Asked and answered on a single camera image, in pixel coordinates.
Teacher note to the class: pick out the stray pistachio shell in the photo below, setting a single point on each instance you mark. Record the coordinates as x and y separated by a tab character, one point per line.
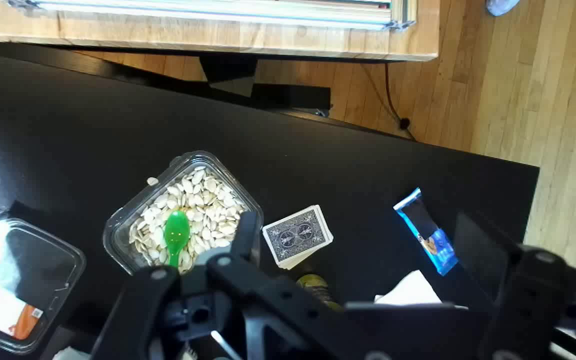
152	180

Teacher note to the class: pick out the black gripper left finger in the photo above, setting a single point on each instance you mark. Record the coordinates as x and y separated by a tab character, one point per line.
169	300

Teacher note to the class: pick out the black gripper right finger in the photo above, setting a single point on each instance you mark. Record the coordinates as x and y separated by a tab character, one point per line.
549	306

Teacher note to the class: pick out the clear container of shells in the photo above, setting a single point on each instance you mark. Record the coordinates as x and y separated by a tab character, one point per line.
215	200

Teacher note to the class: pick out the aluminium rail frame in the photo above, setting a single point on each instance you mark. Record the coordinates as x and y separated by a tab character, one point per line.
201	10

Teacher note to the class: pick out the green spoon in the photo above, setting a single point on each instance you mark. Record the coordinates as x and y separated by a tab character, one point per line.
176	231

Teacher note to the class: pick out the deck of playing cards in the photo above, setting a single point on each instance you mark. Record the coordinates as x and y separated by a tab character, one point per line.
299	233

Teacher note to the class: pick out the blue snack bar wrapper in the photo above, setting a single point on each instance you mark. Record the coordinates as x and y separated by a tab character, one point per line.
429	233

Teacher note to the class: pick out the wooden robot mount board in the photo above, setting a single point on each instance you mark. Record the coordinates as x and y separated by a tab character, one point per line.
234	41

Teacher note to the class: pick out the white paper napkin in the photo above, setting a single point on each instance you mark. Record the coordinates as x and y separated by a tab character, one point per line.
411	291

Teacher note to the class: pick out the white shoe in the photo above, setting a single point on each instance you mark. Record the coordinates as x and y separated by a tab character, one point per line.
500	4

